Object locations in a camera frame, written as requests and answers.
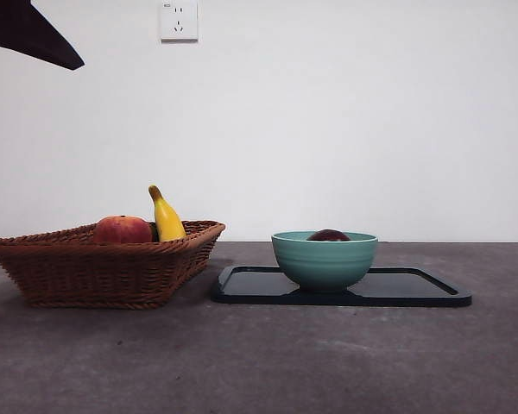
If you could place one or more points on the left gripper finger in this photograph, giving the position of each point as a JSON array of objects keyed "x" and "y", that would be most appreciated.
[{"x": 21, "y": 30}]

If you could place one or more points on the dark red plum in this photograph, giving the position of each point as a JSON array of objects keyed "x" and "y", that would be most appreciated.
[{"x": 328, "y": 236}]

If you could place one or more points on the teal ribbed bowl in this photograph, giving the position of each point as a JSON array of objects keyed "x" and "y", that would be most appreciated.
[{"x": 324, "y": 263}]

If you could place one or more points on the red orange peach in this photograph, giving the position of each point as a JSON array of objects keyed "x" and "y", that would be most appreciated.
[{"x": 123, "y": 230}]

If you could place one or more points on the yellow banana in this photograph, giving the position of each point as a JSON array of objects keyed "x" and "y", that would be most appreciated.
[{"x": 167, "y": 222}]

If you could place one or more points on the brown wicker basket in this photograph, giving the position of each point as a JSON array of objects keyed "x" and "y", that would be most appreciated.
[{"x": 95, "y": 276}]

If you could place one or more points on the black rectangular tray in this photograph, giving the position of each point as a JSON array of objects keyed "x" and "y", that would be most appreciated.
[{"x": 406, "y": 289}]

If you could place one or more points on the white wall socket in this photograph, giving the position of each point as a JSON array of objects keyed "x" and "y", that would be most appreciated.
[{"x": 185, "y": 21}]

